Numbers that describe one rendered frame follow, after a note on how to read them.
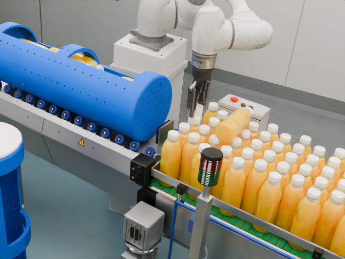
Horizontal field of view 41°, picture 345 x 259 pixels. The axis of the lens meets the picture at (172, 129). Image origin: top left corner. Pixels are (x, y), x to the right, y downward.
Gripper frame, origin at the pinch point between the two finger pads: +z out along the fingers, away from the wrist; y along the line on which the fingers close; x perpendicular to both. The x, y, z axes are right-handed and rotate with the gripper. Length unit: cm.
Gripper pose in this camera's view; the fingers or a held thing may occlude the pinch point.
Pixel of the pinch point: (195, 114)
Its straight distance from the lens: 177.5
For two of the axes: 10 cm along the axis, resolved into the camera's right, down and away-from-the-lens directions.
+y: -5.6, 3.7, -7.4
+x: 8.2, 3.6, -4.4
